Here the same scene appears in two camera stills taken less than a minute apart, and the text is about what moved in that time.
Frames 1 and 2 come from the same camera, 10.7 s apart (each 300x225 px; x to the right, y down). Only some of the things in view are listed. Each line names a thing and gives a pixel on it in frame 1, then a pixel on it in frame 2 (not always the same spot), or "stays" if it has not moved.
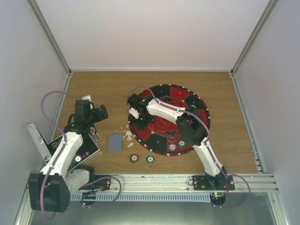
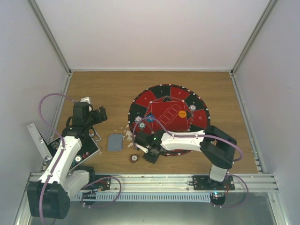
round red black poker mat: x=162 y=137 stays
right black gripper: x=140 y=125 -> x=152 y=160
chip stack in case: x=76 y=159 stays
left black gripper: x=99 y=117 stays
